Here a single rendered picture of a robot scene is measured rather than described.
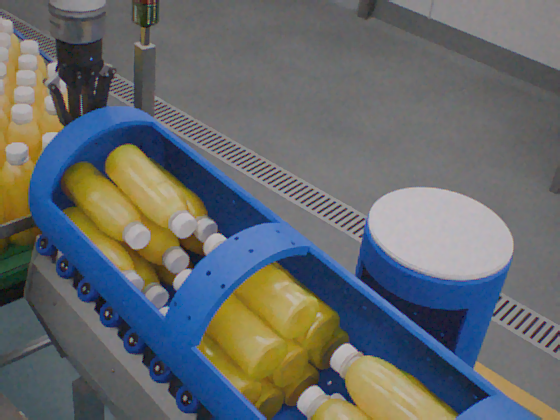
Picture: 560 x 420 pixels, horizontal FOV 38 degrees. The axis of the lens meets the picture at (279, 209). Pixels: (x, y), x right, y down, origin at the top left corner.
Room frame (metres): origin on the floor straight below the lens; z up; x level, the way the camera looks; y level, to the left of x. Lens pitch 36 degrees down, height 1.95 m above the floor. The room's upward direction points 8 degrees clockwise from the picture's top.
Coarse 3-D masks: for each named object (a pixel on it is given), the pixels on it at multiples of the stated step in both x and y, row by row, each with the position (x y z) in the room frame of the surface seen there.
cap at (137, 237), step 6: (132, 228) 1.03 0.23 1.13; (138, 228) 1.03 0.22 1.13; (144, 228) 1.03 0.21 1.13; (126, 234) 1.03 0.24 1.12; (132, 234) 1.02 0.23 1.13; (138, 234) 1.02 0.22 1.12; (144, 234) 1.03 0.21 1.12; (150, 234) 1.04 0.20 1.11; (126, 240) 1.02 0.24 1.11; (132, 240) 1.02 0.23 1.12; (138, 240) 1.02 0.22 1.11; (144, 240) 1.03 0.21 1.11; (132, 246) 1.02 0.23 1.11; (138, 246) 1.02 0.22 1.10; (144, 246) 1.03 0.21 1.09
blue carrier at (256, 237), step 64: (64, 128) 1.16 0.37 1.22; (128, 128) 1.25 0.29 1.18; (192, 256) 1.15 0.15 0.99; (256, 256) 0.88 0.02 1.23; (320, 256) 0.92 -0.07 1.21; (128, 320) 0.90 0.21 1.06; (192, 320) 0.81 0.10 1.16; (384, 320) 0.90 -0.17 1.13; (192, 384) 0.78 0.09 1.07; (320, 384) 0.89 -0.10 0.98; (448, 384) 0.81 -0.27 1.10
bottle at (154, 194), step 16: (128, 144) 1.17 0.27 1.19; (112, 160) 1.14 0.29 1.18; (128, 160) 1.13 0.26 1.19; (144, 160) 1.14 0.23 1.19; (112, 176) 1.13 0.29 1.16; (128, 176) 1.10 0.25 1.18; (144, 176) 1.10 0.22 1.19; (160, 176) 1.10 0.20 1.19; (128, 192) 1.09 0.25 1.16; (144, 192) 1.07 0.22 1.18; (160, 192) 1.06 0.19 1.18; (176, 192) 1.07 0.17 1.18; (144, 208) 1.05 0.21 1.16; (160, 208) 1.04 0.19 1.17; (176, 208) 1.05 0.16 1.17; (160, 224) 1.04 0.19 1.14
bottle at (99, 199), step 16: (64, 176) 1.15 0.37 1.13; (80, 176) 1.13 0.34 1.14; (96, 176) 1.14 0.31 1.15; (64, 192) 1.14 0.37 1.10; (80, 192) 1.11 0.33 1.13; (96, 192) 1.10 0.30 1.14; (112, 192) 1.10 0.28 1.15; (80, 208) 1.10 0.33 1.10; (96, 208) 1.07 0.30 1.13; (112, 208) 1.06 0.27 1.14; (128, 208) 1.07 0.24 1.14; (96, 224) 1.06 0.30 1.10; (112, 224) 1.04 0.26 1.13; (128, 224) 1.04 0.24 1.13
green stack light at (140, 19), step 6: (132, 0) 1.74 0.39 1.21; (132, 6) 1.74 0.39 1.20; (138, 6) 1.73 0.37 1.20; (144, 6) 1.72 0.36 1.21; (150, 6) 1.73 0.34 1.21; (156, 6) 1.74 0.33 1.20; (132, 12) 1.74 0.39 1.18; (138, 12) 1.73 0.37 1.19; (144, 12) 1.73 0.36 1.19; (150, 12) 1.73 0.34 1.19; (156, 12) 1.74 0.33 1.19; (132, 18) 1.74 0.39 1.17; (138, 18) 1.73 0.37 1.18; (144, 18) 1.73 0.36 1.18; (150, 18) 1.73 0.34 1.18; (156, 18) 1.74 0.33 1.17; (138, 24) 1.73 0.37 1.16; (144, 24) 1.73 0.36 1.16; (150, 24) 1.73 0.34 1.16
